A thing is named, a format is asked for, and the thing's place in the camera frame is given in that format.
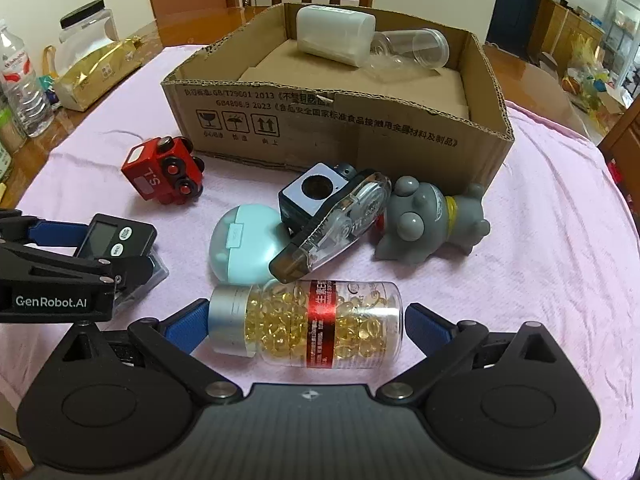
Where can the pink cloth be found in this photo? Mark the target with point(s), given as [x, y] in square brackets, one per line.
[525, 260]

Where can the yellow plastic bag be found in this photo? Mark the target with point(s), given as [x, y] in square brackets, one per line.
[587, 57]

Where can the clear capsule bottle silver cap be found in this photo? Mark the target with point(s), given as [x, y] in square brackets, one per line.
[320, 325]

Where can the correction tape dispenser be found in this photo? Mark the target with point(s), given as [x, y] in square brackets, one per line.
[345, 220]

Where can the grey elephant toy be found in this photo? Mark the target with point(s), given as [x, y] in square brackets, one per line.
[425, 220]

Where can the black digital timer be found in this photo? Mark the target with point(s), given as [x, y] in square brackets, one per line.
[107, 234]

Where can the clear jar black lid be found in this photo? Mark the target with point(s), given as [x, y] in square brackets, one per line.
[85, 30]

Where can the dark toy train orange wheels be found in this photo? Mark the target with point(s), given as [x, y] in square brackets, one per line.
[295, 205]

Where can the plastic water bottle red label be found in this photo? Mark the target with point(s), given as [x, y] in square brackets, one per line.
[25, 85]

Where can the cardboard box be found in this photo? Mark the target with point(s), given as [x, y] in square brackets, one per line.
[350, 155]

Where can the clear plastic jar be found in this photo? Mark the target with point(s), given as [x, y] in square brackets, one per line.
[415, 47]

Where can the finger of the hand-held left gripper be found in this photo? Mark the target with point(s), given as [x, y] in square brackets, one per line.
[60, 234]
[75, 267]

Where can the red toy train car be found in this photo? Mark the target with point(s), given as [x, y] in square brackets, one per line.
[160, 170]

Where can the clear plastic case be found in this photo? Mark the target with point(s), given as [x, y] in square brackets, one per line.
[147, 282]

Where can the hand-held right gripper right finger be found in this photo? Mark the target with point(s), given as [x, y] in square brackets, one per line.
[425, 326]

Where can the gold foil packet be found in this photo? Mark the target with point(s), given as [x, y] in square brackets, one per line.
[97, 75]

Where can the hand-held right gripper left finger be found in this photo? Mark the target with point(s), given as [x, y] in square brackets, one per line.
[187, 326]

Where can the mint green round case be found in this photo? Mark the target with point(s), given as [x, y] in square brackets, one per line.
[240, 260]

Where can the white plastic jar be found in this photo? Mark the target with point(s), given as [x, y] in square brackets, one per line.
[332, 35]

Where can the wooden cabinet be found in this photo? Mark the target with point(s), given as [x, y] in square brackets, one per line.
[570, 30]

